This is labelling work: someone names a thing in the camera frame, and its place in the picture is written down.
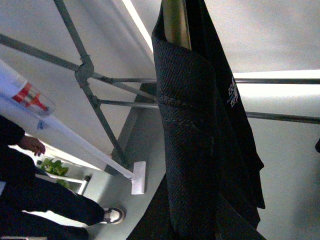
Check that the black printed t-shirt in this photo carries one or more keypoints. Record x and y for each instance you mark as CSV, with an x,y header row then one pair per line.
x,y
212,187

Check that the bystander in dark clothes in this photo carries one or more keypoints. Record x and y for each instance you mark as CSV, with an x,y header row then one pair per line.
x,y
22,193

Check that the white table leg with foot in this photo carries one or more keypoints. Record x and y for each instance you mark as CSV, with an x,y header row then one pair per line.
x,y
53,132

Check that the golden metal hanging rod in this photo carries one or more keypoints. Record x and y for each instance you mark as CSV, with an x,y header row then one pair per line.
x,y
176,25

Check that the green potted plant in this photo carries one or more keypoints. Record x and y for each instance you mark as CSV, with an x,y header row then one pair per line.
x,y
52,166

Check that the white shelf stand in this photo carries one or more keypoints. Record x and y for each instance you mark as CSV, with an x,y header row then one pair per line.
x,y
83,183

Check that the clear cup with red items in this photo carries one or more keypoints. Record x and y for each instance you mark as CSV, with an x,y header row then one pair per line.
x,y
33,100

